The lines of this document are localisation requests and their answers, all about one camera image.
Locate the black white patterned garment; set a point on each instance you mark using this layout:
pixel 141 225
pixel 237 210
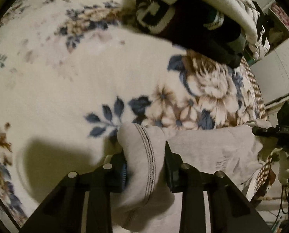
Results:
pixel 262 46

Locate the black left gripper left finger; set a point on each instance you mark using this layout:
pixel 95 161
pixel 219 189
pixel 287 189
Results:
pixel 116 172

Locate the light grey small garment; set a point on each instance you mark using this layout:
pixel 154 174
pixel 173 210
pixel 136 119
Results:
pixel 147 204

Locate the white fluffy garment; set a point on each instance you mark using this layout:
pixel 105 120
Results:
pixel 233 10

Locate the black knit garment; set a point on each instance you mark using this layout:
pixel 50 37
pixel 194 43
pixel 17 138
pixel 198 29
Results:
pixel 191 24

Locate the floral fleece blanket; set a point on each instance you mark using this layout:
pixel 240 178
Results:
pixel 72 71

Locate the white gloved right hand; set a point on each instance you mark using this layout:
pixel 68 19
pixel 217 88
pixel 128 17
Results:
pixel 283 175

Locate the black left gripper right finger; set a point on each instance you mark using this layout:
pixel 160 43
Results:
pixel 178 175

